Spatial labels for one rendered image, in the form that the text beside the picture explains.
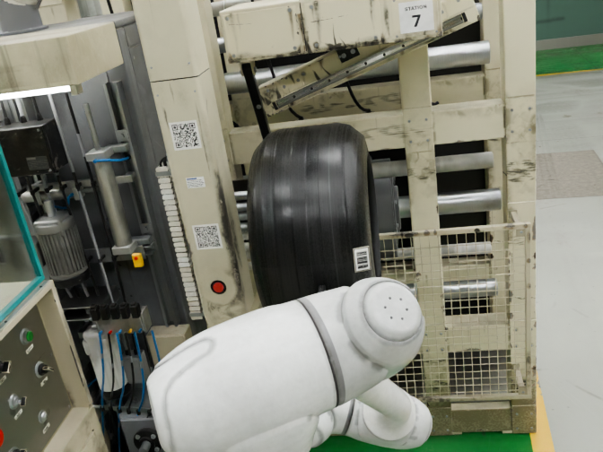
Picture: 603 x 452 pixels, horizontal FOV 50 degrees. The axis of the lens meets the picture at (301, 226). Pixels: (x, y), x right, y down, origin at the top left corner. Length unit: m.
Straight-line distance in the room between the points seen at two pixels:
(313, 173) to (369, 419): 0.62
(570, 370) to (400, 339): 2.57
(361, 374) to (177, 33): 1.14
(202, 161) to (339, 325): 1.08
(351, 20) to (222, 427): 1.36
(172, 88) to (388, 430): 0.97
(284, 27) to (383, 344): 1.31
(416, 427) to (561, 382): 1.91
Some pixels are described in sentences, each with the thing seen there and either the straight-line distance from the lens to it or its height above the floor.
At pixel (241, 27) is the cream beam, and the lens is 1.90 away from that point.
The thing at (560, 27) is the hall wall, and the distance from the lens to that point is 11.04.
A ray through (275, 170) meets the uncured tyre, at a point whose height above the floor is 1.42.
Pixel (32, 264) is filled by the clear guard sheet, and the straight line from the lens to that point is 1.66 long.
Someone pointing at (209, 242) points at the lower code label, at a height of 1.20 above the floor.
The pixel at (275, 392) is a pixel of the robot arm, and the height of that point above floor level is 1.49.
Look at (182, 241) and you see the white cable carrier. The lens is 1.86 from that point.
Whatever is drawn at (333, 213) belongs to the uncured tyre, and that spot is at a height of 1.32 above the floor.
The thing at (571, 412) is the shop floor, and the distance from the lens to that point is 3.01.
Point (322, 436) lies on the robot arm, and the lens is 1.26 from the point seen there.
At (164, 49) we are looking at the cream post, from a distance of 1.69.
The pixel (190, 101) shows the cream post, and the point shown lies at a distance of 1.70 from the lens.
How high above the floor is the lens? 1.90
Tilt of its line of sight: 23 degrees down
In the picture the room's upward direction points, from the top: 9 degrees counter-clockwise
